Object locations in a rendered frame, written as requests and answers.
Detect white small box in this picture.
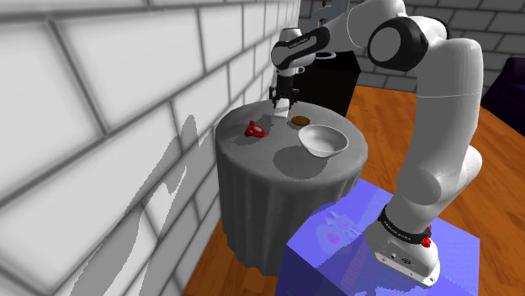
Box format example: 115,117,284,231
272,99,291,120

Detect black cabinet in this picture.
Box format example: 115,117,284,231
292,50,363,119

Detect red and white toy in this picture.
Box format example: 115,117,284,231
243,120,267,139

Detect white bowl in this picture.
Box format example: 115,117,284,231
297,124,350,159

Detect round table with grey cloth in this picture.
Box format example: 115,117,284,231
215,99,369,277

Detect blue robot stand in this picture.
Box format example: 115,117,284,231
274,177,481,296

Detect dark purple sofa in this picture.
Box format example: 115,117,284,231
480,55,525,139

